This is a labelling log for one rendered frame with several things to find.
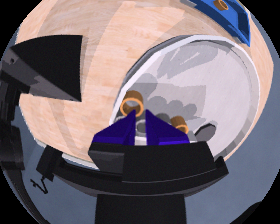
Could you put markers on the bronze bushing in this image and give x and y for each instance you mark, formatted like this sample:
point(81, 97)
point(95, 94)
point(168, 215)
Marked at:
point(132, 95)
point(220, 5)
point(179, 121)

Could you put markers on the blue open crate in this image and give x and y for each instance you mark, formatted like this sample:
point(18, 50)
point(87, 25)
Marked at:
point(236, 15)

